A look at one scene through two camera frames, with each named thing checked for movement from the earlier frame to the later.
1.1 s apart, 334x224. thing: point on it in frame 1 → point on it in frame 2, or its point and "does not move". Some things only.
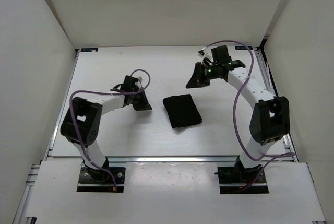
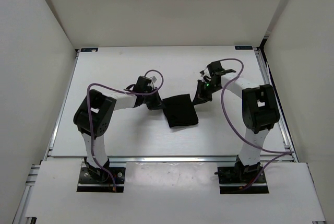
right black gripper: x=197 y=80 → x=201 y=97
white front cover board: x=183 y=191 does not move
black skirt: x=182 y=110 does not move
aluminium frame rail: x=168 y=160 does not move
